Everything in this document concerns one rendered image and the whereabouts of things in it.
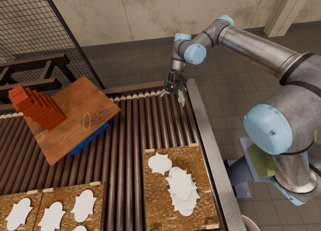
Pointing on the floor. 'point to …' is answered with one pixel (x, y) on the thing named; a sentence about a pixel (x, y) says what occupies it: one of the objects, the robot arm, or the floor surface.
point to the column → (242, 171)
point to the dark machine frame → (46, 81)
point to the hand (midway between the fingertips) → (172, 101)
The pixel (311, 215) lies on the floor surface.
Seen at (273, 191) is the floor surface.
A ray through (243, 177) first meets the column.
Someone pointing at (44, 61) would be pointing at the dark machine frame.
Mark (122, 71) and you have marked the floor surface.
